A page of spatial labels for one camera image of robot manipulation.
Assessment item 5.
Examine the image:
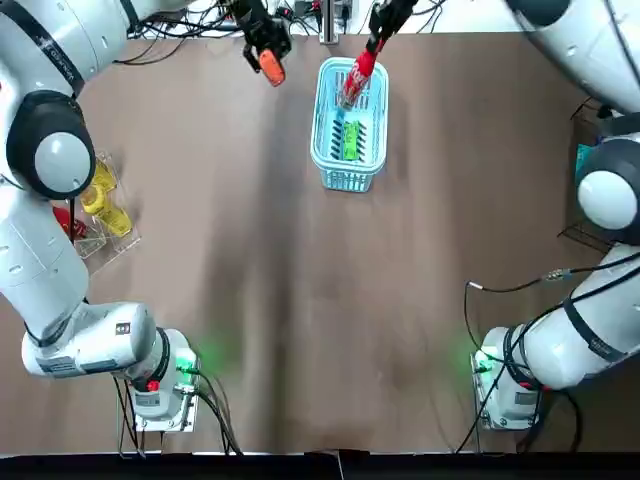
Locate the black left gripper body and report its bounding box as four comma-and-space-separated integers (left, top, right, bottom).
233, 0, 294, 54

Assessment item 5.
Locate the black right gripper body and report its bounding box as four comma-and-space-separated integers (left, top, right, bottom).
370, 0, 419, 30

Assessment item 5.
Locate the orange black barcode scanner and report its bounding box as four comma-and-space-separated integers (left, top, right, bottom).
257, 48, 288, 89

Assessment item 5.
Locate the red cola bottle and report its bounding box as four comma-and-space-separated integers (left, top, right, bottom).
52, 206, 90, 242
340, 47, 377, 110

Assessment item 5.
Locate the green snack packet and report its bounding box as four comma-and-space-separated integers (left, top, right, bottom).
340, 120, 363, 163

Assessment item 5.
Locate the blue plastic basket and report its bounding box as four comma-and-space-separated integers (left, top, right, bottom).
309, 55, 391, 193

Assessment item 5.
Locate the teal snack packet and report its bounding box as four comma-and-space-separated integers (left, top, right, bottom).
573, 142, 600, 177

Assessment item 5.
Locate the clear acrylic shelf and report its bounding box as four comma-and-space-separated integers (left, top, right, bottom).
67, 148, 143, 262

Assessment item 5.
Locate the aluminium profile post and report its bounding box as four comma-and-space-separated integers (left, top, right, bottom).
321, 0, 347, 45

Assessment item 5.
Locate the black cable with silver plug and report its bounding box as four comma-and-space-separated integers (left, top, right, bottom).
463, 268, 604, 346

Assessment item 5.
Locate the black wire rack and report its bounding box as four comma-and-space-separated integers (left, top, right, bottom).
556, 97, 640, 257

